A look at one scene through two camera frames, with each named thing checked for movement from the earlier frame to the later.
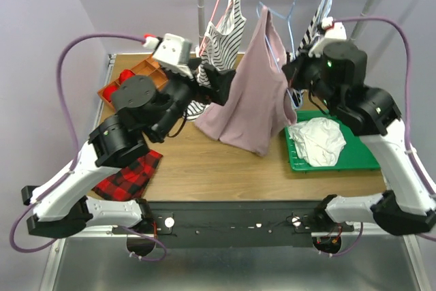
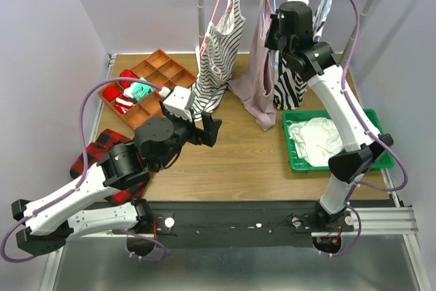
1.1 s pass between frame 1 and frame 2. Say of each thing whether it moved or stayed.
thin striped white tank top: stayed
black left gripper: moved
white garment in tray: stayed
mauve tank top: moved
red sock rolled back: stayed
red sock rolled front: stayed
